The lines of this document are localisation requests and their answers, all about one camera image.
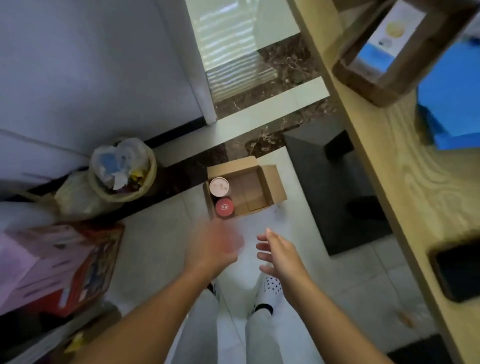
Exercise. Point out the person's white shoe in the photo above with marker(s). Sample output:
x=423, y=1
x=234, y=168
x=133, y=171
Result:
x=212, y=289
x=270, y=289

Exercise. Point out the wooden tray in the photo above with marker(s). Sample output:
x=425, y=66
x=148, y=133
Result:
x=397, y=67

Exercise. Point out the pink cylinder canister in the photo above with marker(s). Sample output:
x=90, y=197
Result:
x=220, y=187

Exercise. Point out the black stool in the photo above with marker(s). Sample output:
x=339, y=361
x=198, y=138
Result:
x=420, y=351

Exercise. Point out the brown cardboard box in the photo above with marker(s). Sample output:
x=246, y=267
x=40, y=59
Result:
x=259, y=187

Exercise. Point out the dark grey furniture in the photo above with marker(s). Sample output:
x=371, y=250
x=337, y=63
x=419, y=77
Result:
x=337, y=195

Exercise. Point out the person's left hand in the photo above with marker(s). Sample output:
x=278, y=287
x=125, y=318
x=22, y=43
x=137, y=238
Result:
x=214, y=247

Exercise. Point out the blue folder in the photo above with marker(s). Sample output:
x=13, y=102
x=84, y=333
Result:
x=454, y=90

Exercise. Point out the red and pink carton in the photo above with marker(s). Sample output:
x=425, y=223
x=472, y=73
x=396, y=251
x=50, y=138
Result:
x=52, y=262

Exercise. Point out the black flat device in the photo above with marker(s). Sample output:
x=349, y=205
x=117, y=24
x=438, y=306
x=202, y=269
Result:
x=457, y=270

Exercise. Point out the person's left forearm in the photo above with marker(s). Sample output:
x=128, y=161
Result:
x=142, y=322

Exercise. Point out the light wooden table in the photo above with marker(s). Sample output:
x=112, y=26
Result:
x=405, y=172

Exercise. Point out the person's right forearm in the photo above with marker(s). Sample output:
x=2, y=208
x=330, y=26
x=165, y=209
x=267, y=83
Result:
x=337, y=326

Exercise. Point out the red canister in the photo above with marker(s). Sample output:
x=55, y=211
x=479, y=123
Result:
x=225, y=207

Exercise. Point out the person's right hand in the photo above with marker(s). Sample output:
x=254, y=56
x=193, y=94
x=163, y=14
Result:
x=285, y=262

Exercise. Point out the waste basket with rubbish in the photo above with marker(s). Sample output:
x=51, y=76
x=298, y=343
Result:
x=112, y=176

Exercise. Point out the person's grey trousers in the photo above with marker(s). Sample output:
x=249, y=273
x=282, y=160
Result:
x=262, y=337

